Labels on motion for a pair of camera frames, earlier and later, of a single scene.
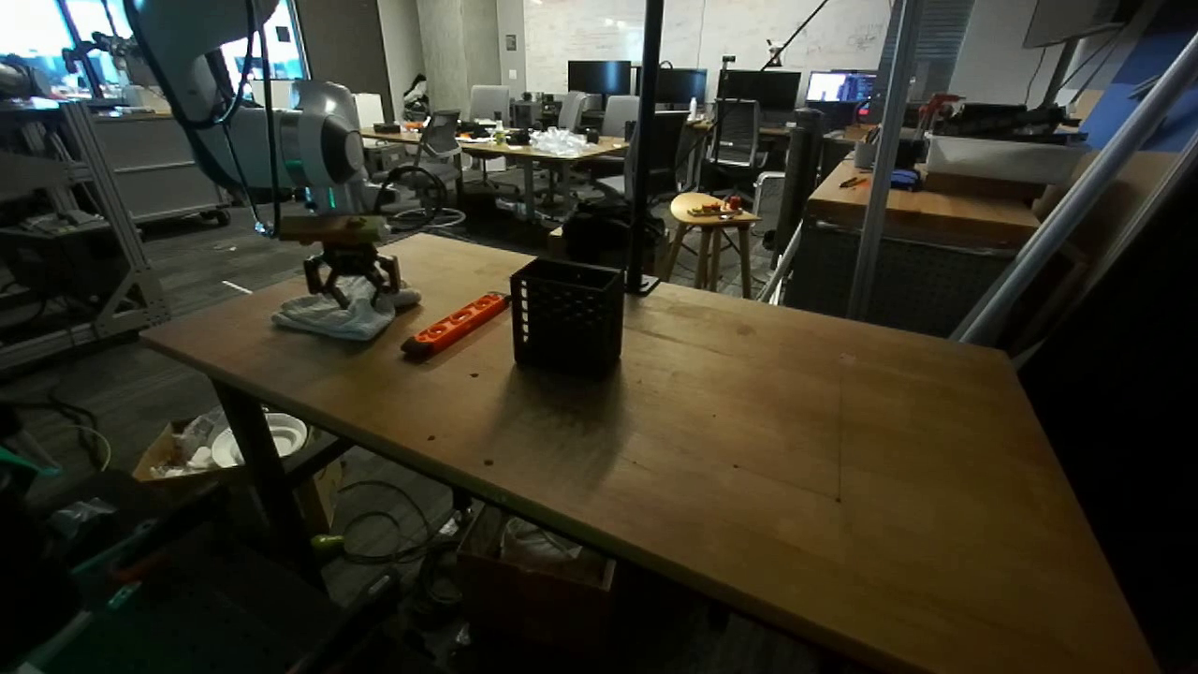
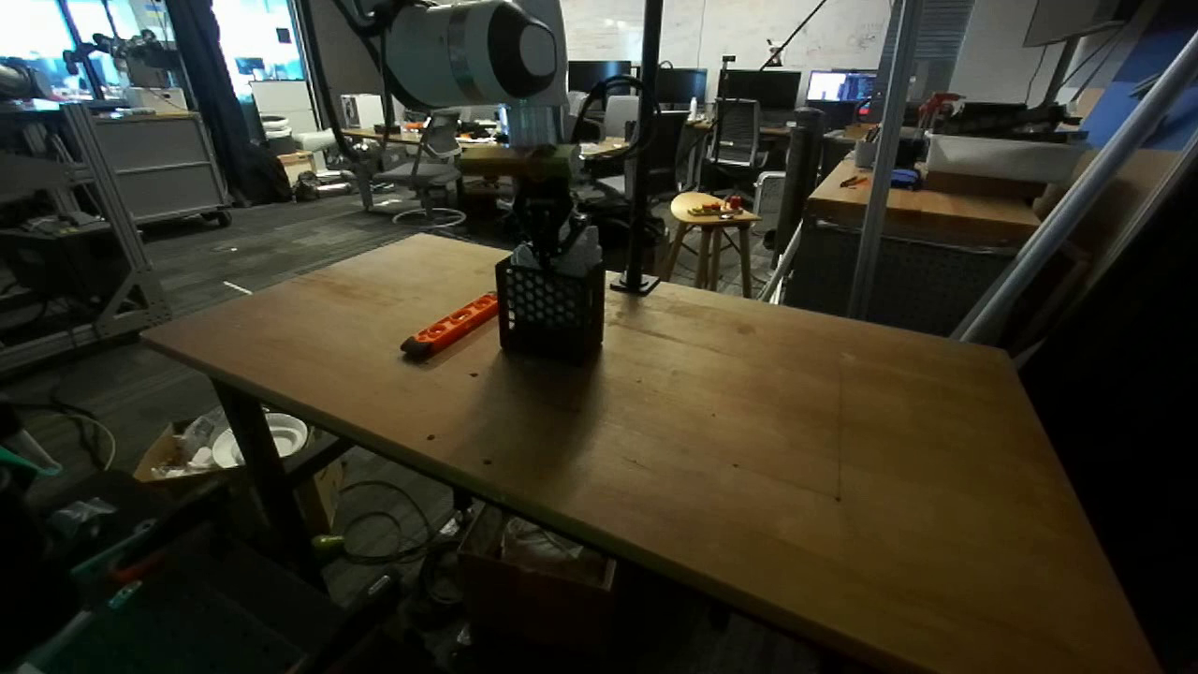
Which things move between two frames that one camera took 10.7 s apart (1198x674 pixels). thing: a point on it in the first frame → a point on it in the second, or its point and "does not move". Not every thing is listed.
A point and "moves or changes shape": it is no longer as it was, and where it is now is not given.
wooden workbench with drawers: x=942 y=240 does not move
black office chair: x=734 y=131 does not move
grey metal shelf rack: x=72 y=259 does not move
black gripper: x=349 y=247 → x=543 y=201
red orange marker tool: x=455 y=325 does not move
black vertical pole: x=647 y=151 does not move
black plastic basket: x=567 y=315 moves or changes shape
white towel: x=353 y=319 → x=587 y=256
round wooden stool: x=708 y=216 does not move
